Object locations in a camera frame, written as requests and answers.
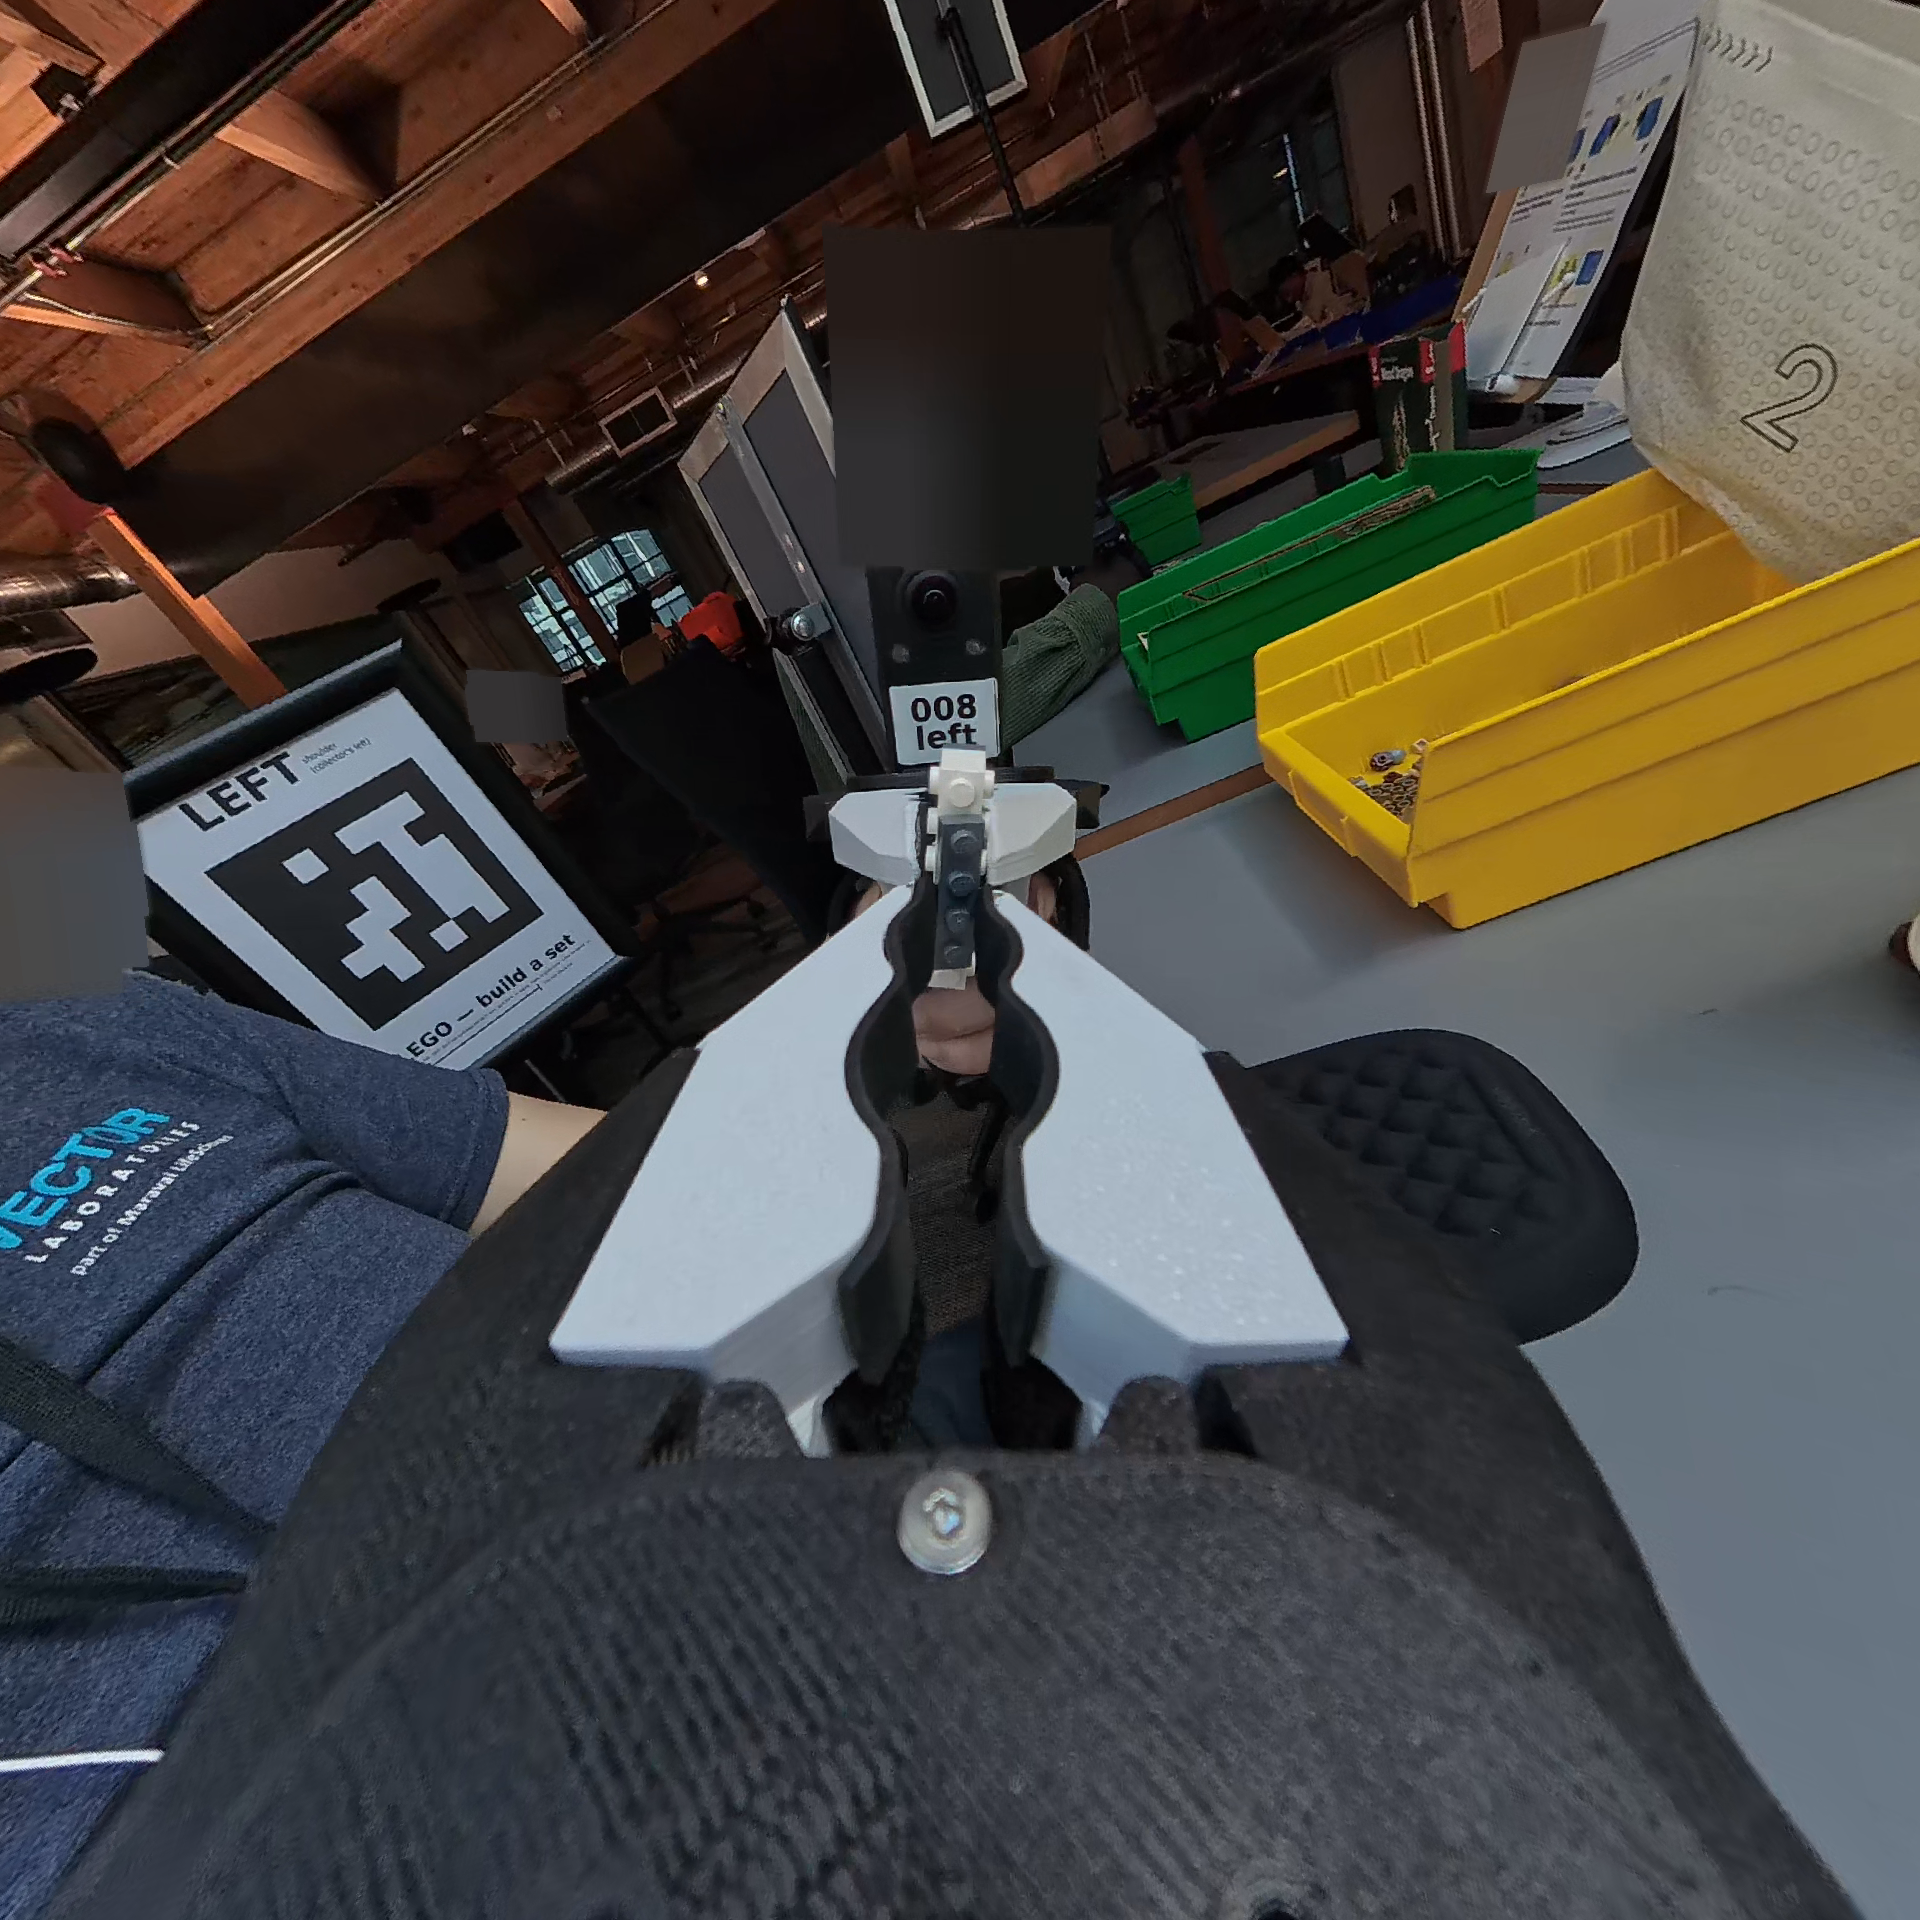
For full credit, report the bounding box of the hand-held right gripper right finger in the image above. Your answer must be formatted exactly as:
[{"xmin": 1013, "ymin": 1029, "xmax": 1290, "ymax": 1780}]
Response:
[{"xmin": 982, "ymin": 903, "xmax": 1347, "ymax": 1439}]

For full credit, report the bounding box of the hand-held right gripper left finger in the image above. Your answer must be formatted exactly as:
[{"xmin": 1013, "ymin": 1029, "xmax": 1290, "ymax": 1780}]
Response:
[{"xmin": 550, "ymin": 903, "xmax": 920, "ymax": 1454}]

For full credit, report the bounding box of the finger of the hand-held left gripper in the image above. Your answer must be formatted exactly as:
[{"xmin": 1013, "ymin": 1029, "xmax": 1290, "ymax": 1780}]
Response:
[
  {"xmin": 982, "ymin": 780, "xmax": 1080, "ymax": 889},
  {"xmin": 827, "ymin": 785, "xmax": 920, "ymax": 879}
]

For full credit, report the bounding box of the dark grey lego plate assembly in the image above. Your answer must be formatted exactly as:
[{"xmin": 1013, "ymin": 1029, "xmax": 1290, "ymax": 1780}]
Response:
[{"xmin": 919, "ymin": 753, "xmax": 994, "ymax": 992}]

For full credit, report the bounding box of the person's left forearm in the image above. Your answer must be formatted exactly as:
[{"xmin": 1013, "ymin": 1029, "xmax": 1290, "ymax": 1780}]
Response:
[{"xmin": 502, "ymin": 1092, "xmax": 619, "ymax": 1205}]

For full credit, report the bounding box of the black lego set box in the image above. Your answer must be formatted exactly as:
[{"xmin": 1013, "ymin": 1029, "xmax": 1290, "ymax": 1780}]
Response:
[{"xmin": 1367, "ymin": 334, "xmax": 1470, "ymax": 454}]

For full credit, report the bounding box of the person's left hand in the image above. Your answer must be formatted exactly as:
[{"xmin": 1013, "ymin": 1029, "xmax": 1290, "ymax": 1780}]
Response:
[{"xmin": 910, "ymin": 983, "xmax": 1002, "ymax": 1078}]

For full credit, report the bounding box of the large grey screen on stand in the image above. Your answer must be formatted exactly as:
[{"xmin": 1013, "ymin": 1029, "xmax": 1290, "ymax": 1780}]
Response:
[{"xmin": 675, "ymin": 298, "xmax": 903, "ymax": 781}]

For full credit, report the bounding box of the small green plastic bin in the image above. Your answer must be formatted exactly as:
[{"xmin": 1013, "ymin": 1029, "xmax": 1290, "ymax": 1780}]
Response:
[{"xmin": 1110, "ymin": 471, "xmax": 1204, "ymax": 570}]

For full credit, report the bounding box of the large green plastic bin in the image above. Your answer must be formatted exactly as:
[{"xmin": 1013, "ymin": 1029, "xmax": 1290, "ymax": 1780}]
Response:
[{"xmin": 1118, "ymin": 447, "xmax": 1544, "ymax": 744}]

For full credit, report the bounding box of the black framed marker sign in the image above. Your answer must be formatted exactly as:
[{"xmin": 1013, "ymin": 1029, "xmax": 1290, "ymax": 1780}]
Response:
[{"xmin": 128, "ymin": 681, "xmax": 634, "ymax": 1070}]

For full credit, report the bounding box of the yellow plastic bin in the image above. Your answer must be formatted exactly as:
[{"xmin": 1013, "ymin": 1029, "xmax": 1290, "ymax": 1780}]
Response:
[{"xmin": 1253, "ymin": 469, "xmax": 1920, "ymax": 928}]

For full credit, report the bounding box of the person in blue shirt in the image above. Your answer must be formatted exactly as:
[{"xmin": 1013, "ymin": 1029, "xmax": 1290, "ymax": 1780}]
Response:
[{"xmin": 0, "ymin": 966, "xmax": 515, "ymax": 1920}]

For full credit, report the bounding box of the white framed hanging screen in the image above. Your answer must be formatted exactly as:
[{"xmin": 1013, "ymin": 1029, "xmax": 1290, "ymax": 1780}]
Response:
[{"xmin": 883, "ymin": 0, "xmax": 1029, "ymax": 138}]

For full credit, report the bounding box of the white display stand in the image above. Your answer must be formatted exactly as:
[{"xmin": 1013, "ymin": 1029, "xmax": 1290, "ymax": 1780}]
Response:
[{"xmin": 1470, "ymin": 277, "xmax": 1634, "ymax": 454}]

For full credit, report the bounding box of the white instruction sheet on stand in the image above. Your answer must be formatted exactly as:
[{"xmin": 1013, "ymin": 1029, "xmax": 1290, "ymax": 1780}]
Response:
[{"xmin": 1500, "ymin": 15, "xmax": 1706, "ymax": 396}]

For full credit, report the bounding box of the white paper bag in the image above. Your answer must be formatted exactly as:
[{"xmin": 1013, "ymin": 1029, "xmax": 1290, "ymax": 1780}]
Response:
[{"xmin": 1620, "ymin": 0, "xmax": 1920, "ymax": 589}]

